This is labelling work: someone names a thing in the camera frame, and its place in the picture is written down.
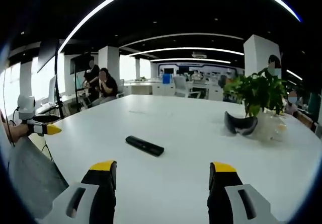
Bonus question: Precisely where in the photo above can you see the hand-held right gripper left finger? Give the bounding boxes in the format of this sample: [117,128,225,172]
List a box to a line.
[37,160,118,224]

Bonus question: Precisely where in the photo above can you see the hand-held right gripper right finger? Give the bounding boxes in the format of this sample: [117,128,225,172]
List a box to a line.
[207,161,280,224]

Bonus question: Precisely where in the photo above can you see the black remote control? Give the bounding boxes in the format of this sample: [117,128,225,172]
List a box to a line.
[125,135,165,157]

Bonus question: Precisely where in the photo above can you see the person's grey trouser leg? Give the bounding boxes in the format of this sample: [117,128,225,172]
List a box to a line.
[7,135,70,219]

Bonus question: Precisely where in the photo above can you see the black monitor on stand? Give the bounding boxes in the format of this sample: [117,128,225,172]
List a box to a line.
[37,39,66,119]

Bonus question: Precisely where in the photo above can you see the black headset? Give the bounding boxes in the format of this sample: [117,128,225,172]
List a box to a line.
[223,111,259,136]

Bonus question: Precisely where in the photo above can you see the clear plastic bag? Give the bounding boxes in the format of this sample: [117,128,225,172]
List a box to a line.
[251,109,290,142]

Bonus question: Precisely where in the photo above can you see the grey office chair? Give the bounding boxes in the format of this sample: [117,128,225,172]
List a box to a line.
[116,79,125,98]

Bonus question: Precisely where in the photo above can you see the green potted plant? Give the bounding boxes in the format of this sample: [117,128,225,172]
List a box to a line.
[222,67,287,119]

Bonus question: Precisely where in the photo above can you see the white office chair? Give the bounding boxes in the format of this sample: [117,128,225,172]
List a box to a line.
[173,76,199,98]

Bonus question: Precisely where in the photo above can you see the black cable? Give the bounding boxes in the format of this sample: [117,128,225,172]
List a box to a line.
[3,107,20,147]

